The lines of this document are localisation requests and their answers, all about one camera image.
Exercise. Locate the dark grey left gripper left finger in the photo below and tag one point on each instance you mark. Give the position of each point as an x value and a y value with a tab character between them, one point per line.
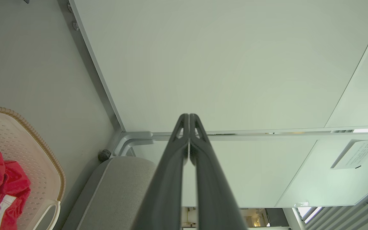
168	179

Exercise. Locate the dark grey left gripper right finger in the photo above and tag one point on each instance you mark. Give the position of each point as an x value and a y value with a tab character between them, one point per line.
212	191

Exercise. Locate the red garment with white panel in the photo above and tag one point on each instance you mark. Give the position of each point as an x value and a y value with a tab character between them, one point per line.
14	185

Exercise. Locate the grey fabric sofa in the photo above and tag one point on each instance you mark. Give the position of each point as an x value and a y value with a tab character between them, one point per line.
117	191

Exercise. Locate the grey slatted window blinds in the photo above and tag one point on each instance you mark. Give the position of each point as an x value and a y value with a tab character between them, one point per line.
353	214

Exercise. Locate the cream perforated laundry basket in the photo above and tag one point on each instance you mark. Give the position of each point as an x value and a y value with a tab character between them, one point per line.
27	150

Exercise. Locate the white paper wall sign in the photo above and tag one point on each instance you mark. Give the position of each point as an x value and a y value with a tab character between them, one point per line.
356	155

